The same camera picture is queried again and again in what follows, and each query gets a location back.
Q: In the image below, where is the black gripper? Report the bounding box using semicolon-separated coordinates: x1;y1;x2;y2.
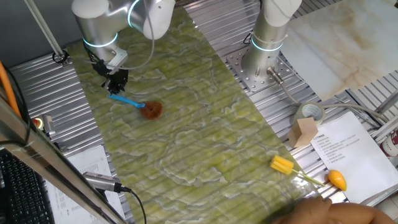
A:
106;68;129;96

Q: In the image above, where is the blue handled brown bristle brush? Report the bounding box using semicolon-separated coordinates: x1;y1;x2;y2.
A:
106;94;164;121

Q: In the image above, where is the yellow sponge brush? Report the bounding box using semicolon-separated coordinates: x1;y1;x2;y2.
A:
269;154;326;187

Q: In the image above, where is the bare human hand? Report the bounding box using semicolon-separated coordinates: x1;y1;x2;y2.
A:
270;197;396;224

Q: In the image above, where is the paper sheet with printed table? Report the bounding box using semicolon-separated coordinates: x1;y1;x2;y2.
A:
45;144;127;224

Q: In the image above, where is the emergency stop button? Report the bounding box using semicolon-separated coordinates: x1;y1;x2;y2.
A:
30;114;56;137

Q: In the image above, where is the green marble pattern mat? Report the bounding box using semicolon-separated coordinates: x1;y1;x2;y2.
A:
67;5;321;224

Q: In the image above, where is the aluminium pole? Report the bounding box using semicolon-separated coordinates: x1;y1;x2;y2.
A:
24;0;71;68

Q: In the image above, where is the orange tube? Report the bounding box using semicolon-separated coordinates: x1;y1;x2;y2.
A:
0;60;22;119

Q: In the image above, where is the black keyboard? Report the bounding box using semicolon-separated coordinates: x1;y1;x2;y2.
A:
0;149;55;224

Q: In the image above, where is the clear adhesive tape roll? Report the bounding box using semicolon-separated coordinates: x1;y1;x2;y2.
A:
294;101;326;127

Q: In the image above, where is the small cardboard box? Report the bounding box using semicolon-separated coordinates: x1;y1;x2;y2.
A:
286;117;320;149

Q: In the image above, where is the beige marble pattern sheet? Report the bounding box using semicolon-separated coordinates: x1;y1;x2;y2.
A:
279;0;398;102

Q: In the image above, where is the yellow toy mango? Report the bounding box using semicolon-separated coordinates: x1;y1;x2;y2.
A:
328;169;348;192

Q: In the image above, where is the paper sheet with printed list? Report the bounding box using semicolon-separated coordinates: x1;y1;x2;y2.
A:
310;111;398;205

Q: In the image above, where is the aluminium profile bar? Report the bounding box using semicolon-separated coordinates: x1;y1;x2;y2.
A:
371;116;398;141
374;90;398;114

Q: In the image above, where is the red white can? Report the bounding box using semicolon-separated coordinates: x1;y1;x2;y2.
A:
379;129;398;158

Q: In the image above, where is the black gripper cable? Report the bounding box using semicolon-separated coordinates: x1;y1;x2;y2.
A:
83;42;109;88

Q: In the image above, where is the silver camera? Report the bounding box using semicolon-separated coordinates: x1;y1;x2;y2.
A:
82;171;124;194

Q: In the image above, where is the metal frame bar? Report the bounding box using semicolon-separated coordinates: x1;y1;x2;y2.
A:
0;96;127;224

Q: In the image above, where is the black camera cable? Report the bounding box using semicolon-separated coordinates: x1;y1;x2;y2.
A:
119;185;147;224

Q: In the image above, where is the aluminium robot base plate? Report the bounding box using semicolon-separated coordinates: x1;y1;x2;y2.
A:
226;46;299;93

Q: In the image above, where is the black base cable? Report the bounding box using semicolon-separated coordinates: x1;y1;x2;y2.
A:
242;30;254;45

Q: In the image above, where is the grey cable with metal connector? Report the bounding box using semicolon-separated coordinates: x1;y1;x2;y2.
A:
266;67;389;125

